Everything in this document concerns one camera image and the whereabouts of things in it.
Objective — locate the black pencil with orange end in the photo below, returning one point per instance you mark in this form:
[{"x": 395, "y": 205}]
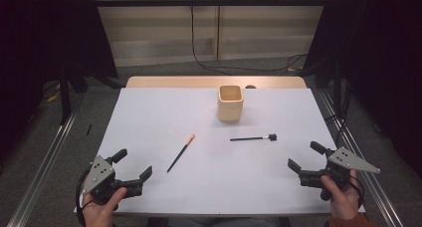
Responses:
[{"x": 180, "y": 153}]

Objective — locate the person's right hand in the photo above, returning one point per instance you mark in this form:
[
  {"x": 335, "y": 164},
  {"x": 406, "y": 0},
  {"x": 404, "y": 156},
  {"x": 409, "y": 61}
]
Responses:
[{"x": 345, "y": 203}]

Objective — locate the black horizontal frame bar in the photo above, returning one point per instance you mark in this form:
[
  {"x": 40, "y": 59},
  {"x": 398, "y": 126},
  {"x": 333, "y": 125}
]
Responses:
[{"x": 199, "y": 2}]

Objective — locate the aluminium floor rail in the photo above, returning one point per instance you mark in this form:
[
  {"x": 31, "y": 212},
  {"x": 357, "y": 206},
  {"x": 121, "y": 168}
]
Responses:
[
  {"x": 46, "y": 160},
  {"x": 361, "y": 174}
]

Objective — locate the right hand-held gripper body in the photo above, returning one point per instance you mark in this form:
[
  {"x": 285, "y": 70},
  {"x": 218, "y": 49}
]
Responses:
[{"x": 345, "y": 160}]

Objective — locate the black pen with square cap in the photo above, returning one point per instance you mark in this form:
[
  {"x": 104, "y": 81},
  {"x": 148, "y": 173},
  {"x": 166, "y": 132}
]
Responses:
[{"x": 245, "y": 139}]

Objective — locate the black curtain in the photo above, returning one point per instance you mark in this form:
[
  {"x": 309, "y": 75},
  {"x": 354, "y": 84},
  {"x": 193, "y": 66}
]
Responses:
[
  {"x": 40, "y": 38},
  {"x": 381, "y": 54}
]

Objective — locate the small dark object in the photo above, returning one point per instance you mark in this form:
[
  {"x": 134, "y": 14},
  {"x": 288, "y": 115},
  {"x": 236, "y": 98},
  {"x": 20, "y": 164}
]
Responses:
[{"x": 250, "y": 86}]

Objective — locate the white table sheet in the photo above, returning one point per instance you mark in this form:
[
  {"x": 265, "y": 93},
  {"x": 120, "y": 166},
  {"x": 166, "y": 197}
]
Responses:
[{"x": 205, "y": 187}]

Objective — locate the person's left hand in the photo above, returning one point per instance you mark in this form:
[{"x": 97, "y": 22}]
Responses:
[{"x": 99, "y": 213}]

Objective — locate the black stand post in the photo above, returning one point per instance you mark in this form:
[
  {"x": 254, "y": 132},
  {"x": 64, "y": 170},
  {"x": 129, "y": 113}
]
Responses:
[
  {"x": 64, "y": 97},
  {"x": 337, "y": 87}
]

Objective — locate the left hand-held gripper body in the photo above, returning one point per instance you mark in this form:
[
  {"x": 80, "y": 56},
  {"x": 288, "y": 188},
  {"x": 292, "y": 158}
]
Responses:
[{"x": 99, "y": 177}]

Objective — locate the beige square cup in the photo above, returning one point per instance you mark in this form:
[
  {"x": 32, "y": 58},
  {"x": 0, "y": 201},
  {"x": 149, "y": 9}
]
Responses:
[{"x": 229, "y": 111}]

